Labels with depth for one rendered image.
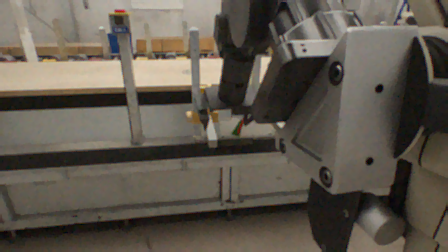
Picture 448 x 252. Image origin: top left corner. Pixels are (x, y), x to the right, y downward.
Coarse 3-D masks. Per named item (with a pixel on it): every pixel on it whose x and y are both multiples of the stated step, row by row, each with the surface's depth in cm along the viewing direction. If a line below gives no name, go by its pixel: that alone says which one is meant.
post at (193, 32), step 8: (192, 32) 101; (192, 40) 102; (192, 48) 103; (192, 56) 104; (192, 64) 105; (192, 72) 107; (192, 80) 108; (192, 88) 109; (192, 96) 111; (200, 128) 117
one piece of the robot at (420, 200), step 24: (432, 48) 20; (432, 144) 23; (408, 168) 33; (432, 168) 23; (408, 192) 32; (432, 192) 29; (408, 216) 32; (432, 216) 29; (408, 240) 34; (432, 240) 31
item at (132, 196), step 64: (0, 128) 127; (64, 128) 131; (128, 128) 135; (192, 128) 140; (0, 192) 141; (64, 192) 149; (128, 192) 155; (192, 192) 161; (256, 192) 167; (384, 192) 177
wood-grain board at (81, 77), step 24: (0, 72) 152; (24, 72) 152; (48, 72) 153; (72, 72) 153; (96, 72) 153; (120, 72) 153; (144, 72) 154; (168, 72) 154; (216, 72) 154; (264, 72) 154; (0, 96) 120
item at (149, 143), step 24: (48, 144) 115; (72, 144) 116; (96, 144) 116; (120, 144) 116; (144, 144) 116; (168, 144) 116; (192, 144) 117; (264, 144) 122; (0, 168) 110; (24, 168) 111
